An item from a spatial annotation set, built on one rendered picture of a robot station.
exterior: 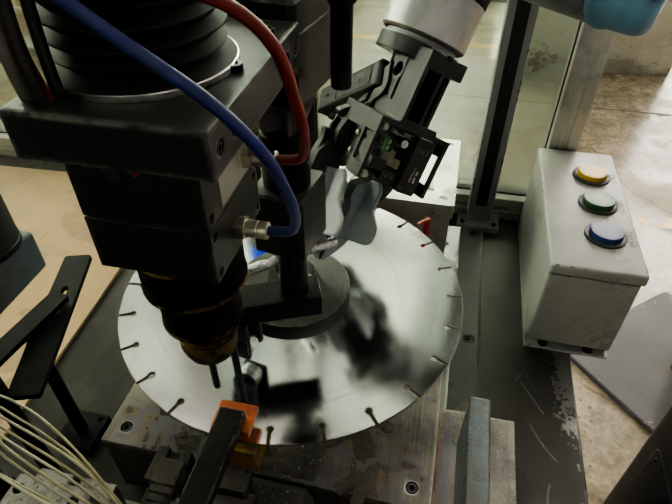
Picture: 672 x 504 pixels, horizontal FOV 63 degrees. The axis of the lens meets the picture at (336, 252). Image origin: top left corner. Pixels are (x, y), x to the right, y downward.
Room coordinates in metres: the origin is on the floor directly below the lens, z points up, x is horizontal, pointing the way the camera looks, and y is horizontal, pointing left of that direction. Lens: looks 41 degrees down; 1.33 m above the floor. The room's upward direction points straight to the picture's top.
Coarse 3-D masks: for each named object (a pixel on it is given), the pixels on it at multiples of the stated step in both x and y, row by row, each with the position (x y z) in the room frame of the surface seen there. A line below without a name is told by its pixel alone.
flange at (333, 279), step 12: (312, 264) 0.39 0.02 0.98; (324, 264) 0.41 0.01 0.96; (336, 264) 0.41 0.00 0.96; (252, 276) 0.39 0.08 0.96; (264, 276) 0.39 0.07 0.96; (276, 276) 0.38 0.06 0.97; (324, 276) 0.39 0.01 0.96; (336, 276) 0.39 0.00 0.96; (348, 276) 0.39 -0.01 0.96; (324, 288) 0.37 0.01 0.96; (336, 288) 0.37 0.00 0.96; (348, 288) 0.38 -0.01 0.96; (324, 300) 0.36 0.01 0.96; (336, 300) 0.36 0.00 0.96; (324, 312) 0.34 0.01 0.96; (336, 312) 0.35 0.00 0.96; (264, 324) 0.33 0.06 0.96; (276, 324) 0.33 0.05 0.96; (288, 324) 0.33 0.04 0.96; (300, 324) 0.33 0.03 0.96; (312, 324) 0.33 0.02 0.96; (324, 324) 0.34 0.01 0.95
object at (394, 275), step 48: (384, 240) 0.46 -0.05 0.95; (384, 288) 0.38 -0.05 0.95; (432, 288) 0.38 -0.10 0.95; (144, 336) 0.32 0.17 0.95; (288, 336) 0.32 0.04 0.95; (336, 336) 0.32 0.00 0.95; (384, 336) 0.32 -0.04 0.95; (432, 336) 0.32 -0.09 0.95; (144, 384) 0.27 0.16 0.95; (192, 384) 0.27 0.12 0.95; (288, 384) 0.27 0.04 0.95; (336, 384) 0.27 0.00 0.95; (384, 384) 0.27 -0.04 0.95; (432, 384) 0.27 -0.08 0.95; (288, 432) 0.23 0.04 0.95; (336, 432) 0.23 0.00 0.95
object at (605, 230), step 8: (592, 224) 0.54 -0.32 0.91; (600, 224) 0.54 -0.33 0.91; (608, 224) 0.54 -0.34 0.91; (616, 224) 0.54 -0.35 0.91; (592, 232) 0.53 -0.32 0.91; (600, 232) 0.53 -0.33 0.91; (608, 232) 0.53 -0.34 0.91; (616, 232) 0.53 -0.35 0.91; (624, 232) 0.53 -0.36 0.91; (600, 240) 0.52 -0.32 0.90; (608, 240) 0.51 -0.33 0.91; (616, 240) 0.51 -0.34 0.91
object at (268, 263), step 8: (328, 240) 0.40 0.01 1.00; (336, 240) 0.40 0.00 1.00; (320, 248) 0.39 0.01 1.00; (328, 248) 0.39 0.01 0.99; (272, 256) 0.38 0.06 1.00; (248, 264) 0.37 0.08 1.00; (256, 264) 0.36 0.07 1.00; (264, 264) 0.37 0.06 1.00; (272, 264) 0.37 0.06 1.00; (248, 272) 0.36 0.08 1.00; (256, 272) 0.36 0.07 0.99
